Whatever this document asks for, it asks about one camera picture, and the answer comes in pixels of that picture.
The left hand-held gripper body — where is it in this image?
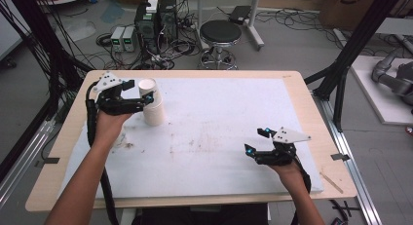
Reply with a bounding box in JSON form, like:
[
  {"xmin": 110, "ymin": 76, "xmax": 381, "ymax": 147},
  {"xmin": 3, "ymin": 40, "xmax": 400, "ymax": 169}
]
[{"xmin": 93, "ymin": 70, "xmax": 144, "ymax": 117}]

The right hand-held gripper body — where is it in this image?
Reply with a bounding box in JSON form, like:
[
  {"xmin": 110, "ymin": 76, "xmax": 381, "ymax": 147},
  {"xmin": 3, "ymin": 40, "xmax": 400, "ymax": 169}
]
[{"xmin": 254, "ymin": 126, "xmax": 312, "ymax": 167}]

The blue print paper cup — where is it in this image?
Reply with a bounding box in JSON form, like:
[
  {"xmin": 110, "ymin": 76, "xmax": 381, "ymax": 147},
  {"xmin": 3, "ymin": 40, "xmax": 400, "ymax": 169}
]
[{"xmin": 137, "ymin": 77, "xmax": 163, "ymax": 105}]

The stack of white cups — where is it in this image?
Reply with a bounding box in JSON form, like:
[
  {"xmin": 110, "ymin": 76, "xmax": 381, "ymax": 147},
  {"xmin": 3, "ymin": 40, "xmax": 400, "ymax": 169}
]
[{"xmin": 141, "ymin": 95, "xmax": 167, "ymax": 128}]

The person's right hand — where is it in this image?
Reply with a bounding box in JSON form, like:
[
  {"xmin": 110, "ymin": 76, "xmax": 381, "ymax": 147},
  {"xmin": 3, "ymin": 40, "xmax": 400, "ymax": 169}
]
[{"xmin": 267, "ymin": 160, "xmax": 306, "ymax": 188}]

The person's left hand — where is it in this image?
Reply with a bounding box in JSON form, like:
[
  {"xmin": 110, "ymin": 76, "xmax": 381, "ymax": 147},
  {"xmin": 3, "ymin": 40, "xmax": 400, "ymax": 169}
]
[{"xmin": 94, "ymin": 108, "xmax": 134, "ymax": 149}]

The grey bench power supply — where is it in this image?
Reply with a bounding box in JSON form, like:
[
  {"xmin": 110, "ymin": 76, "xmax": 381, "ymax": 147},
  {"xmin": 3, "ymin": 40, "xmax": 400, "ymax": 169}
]
[
  {"xmin": 110, "ymin": 25, "xmax": 127, "ymax": 53},
  {"xmin": 122, "ymin": 25, "xmax": 139, "ymax": 53}
]

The white table mat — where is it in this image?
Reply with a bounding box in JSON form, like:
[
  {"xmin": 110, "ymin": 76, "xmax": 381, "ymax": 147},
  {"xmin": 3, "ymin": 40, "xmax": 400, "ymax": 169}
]
[{"xmin": 57, "ymin": 76, "xmax": 325, "ymax": 201}]

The thin wooden stick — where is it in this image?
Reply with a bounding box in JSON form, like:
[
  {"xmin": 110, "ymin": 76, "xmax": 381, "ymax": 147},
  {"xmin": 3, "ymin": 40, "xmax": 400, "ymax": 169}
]
[{"xmin": 319, "ymin": 170, "xmax": 345, "ymax": 195}]

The large black computer tower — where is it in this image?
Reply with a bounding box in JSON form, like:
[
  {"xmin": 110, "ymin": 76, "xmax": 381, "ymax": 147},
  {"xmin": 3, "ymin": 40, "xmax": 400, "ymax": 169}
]
[{"xmin": 133, "ymin": 0, "xmax": 161, "ymax": 55}]

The black tape piece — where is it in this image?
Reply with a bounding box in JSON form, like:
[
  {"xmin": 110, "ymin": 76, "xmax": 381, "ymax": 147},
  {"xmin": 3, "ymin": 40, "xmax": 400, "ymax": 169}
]
[
  {"xmin": 33, "ymin": 157, "xmax": 61, "ymax": 169},
  {"xmin": 330, "ymin": 152, "xmax": 352, "ymax": 162}
]

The slim black computer tower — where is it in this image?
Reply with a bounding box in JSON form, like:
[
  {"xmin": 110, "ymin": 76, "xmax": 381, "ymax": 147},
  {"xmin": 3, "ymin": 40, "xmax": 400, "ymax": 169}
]
[{"xmin": 158, "ymin": 0, "xmax": 179, "ymax": 42}]

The small white box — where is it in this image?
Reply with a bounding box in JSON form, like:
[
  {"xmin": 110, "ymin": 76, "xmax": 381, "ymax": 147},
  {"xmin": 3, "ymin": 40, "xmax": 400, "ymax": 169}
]
[{"xmin": 145, "ymin": 0, "xmax": 160, "ymax": 15}]

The person's dark clothing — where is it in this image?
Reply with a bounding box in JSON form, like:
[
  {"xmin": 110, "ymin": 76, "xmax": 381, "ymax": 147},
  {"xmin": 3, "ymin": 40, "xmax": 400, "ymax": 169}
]
[{"xmin": 131, "ymin": 203, "xmax": 270, "ymax": 225}]

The black round stool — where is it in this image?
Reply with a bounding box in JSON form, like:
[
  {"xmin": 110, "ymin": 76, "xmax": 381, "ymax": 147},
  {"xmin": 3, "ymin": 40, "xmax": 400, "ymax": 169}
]
[{"xmin": 198, "ymin": 19, "xmax": 244, "ymax": 71}]

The white floor board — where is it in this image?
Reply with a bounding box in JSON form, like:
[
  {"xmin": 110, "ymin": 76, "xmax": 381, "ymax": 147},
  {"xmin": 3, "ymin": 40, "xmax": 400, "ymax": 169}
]
[{"xmin": 350, "ymin": 55, "xmax": 413, "ymax": 127}]

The flat black device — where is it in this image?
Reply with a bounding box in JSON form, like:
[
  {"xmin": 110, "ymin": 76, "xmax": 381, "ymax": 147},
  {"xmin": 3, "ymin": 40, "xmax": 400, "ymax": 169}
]
[{"xmin": 228, "ymin": 5, "xmax": 253, "ymax": 25}]

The brown cardboard box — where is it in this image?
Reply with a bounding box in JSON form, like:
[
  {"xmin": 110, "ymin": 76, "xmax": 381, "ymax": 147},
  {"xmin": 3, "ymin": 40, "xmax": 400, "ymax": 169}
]
[{"xmin": 319, "ymin": 0, "xmax": 413, "ymax": 32}]

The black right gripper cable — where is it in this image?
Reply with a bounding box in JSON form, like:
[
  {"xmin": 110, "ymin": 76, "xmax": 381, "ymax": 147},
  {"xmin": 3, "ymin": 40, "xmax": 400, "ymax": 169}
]
[{"xmin": 290, "ymin": 156, "xmax": 314, "ymax": 225}]

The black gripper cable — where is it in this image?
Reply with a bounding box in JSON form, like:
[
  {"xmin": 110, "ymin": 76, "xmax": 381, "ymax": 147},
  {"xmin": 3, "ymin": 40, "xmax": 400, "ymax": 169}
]
[
  {"xmin": 84, "ymin": 81, "xmax": 121, "ymax": 225},
  {"xmin": 290, "ymin": 156, "xmax": 314, "ymax": 225}
]

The tangle of floor cables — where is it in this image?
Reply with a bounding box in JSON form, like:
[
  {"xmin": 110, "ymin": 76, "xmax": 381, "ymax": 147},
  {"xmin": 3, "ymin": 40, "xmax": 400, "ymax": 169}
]
[{"xmin": 82, "ymin": 10, "xmax": 203, "ymax": 71}]

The aluminium floor rail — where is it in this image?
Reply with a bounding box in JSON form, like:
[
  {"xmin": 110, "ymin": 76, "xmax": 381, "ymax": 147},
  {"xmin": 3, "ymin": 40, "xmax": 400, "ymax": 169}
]
[
  {"xmin": 312, "ymin": 91, "xmax": 384, "ymax": 225},
  {"xmin": 0, "ymin": 118, "xmax": 56, "ymax": 209}
]

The black metal frame with cables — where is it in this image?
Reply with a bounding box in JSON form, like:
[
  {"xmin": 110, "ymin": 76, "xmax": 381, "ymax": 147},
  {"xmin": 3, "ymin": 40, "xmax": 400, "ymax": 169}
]
[{"xmin": 0, "ymin": 0, "xmax": 95, "ymax": 184}]

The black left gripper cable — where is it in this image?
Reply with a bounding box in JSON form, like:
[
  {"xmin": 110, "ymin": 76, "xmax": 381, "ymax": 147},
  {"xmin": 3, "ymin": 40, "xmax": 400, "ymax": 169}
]
[{"xmin": 84, "ymin": 81, "xmax": 121, "ymax": 225}]

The white desk frame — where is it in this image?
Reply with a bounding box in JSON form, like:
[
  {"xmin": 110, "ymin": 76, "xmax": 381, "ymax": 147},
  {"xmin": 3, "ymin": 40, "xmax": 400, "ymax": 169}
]
[{"xmin": 194, "ymin": 0, "xmax": 266, "ymax": 53}]

